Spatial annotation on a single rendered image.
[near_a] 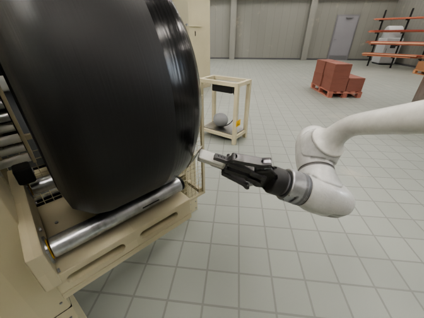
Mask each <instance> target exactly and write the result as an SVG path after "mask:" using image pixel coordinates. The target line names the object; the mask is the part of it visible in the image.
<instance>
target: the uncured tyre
mask: <svg viewBox="0 0 424 318"><path fill-rule="evenodd" d="M0 70H1V72H2V74H3V77H4V79H5V81H6V83H7V85H8V88H9V90H10V92H11V94H12V96H13V98H14V100H15V102H16V104H17V106H18V109H19V111H20V113H21V115H22V117H23V120H24V121H25V124H26V126H27V128H28V130H29V132H30V134H31V136H32V138H33V140H34V142H35V145H36V147H37V149H38V151H39V153H40V155H41V157H42V159H43V161H44V163H45V166H46V167H47V170H48V171H49V173H50V176H51V177H52V180H53V181H54V183H55V185H56V187H57V189H58V191H59V192H60V193H61V194H62V196H63V197H64V198H65V200H66V201H67V202H68V203H69V205H70V206H71V207H72V208H73V209H77V210H80V211H86V212H89V213H94V214H99V213H104V212H108V211H112V210H114V209H116V208H118V207H120V206H122V205H124V204H127V203H129V202H131V201H133V200H135V199H137V198H139V197H141V196H143V195H145V194H147V193H149V192H151V191H154V190H155V189H157V188H159V187H161V186H164V185H165V184H168V183H169V182H171V181H173V180H174V179H176V178H177V177H178V176H179V175H180V174H181V173H182V172H183V171H184V170H185V169H186V168H187V166H188V165H189V163H190V161H191V159H192V156H193V154H194V150H195V147H196V143H197V138H198V135H199V130H200V125H201V110H202V101H201V84H200V79H199V71H198V68H197V62H196V57H195V54H194V50H193V47H192V44H191V40H190V38H189V34H188V32H187V29H186V27H185V25H184V22H183V21H182V18H181V16H180V14H179V12H178V11H177V8H176V7H175V5H174V3H173V1H172V0H0Z"/></svg>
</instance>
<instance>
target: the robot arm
mask: <svg viewBox="0 0 424 318"><path fill-rule="evenodd" d="M385 134H424V100H419V101H416V102H410V103H404V104H401V105H395V106H392V107H386V108H382V109H376V110H370V111H366V112H361V113H357V114H353V115H350V116H348V117H345V118H343V119H341V120H339V121H337V122H335V123H334V124H332V125H331V126H329V127H327V128H323V127H321V126H308V127H305V128H304V129H302V130H301V131H300V133H299V135H298V136H297V140H296V143H295V161H296V166H297V170H298V171H296V170H294V169H291V168H287V169H283V168H280V167H277V166H272V159H271V158H270V157H267V158H261V157H257V156H250V155H244V154H240V153H232V155H230V154H227V156H223V155H221V154H218V153H212V152H210V151H206V150H203V149H200V151H199V154H198V158H197V160H198V161H199V162H203V163H206V164H208V165H211V166H212V167H216V168H219V169H221V175H222V176H224V177H226V178H228V179H230V180H232V181H234V182H236V183H238V184H240V185H242V186H243V187H244V188H245V189H249V187H250V186H255V187H262V188H263V189H264V191H265V192H266V193H269V194H272V195H275V196H276V197H277V198H278V199H279V200H282V201H285V202H288V203H291V204H294V205H297V206H299V207H301V208H302V209H303V210H305V211H308V212H309V213H313V214H315V215H319V216H325V217H330V218H340V217H343V216H346V215H348V214H350V213H351V212H352V211H353V209H354V207H355V197H354V196H353V194H352V193H351V192H350V191H349V189H348V188H347V187H345V186H344V185H343V184H342V182H341V181H340V179H339V178H338V176H337V174H336V171H335V167H334V166H335V165H336V164H337V162H338V160H339V158H340V156H341V155H342V154H343V153H344V151H345V146H344V144H345V143H346V142H347V140H349V139H350V138H352V137H354V136H359V135H385Z"/></svg>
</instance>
